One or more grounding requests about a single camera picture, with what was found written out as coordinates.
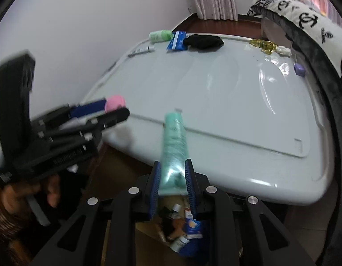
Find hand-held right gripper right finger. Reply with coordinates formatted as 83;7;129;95
184;158;317;266

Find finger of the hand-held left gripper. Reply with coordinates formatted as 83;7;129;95
32;98;107;129
38;108;130;145

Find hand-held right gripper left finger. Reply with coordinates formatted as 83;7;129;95
31;161;162;266

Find pink round sponge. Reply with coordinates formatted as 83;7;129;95
104;95;126;112

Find cardboard box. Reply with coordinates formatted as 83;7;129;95
85;141;244;266

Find teal tube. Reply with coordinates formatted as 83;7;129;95
158;111;189;197

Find person's left forearm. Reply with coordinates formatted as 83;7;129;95
0;191;31;259

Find person's left hand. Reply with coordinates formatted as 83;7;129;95
0;176;62;218

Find blue pouch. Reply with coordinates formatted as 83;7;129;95
185;219;212;257

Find white plastic bottle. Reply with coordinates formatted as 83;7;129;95
169;235;189;252

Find white and blue tube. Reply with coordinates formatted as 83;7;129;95
128;46;155;58

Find light green bottle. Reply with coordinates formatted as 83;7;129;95
149;29;174;43

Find blue foil packet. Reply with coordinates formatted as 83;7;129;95
167;31;188;51

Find black cloth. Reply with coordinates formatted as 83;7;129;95
183;34;225;51

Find yellow clear wrapper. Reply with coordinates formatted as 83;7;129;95
249;39;278;54

